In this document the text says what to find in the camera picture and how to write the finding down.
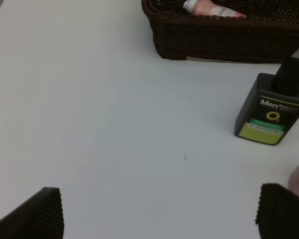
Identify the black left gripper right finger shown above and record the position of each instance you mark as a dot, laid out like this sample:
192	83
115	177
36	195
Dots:
278	213

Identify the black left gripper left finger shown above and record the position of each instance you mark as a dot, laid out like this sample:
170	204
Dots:
39	217

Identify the pink lotion bottle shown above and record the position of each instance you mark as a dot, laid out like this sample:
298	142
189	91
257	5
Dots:
208	8

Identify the dark green pump bottle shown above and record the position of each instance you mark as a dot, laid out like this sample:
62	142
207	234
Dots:
271	107

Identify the dark brown wicker basket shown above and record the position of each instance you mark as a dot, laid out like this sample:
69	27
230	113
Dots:
267	33

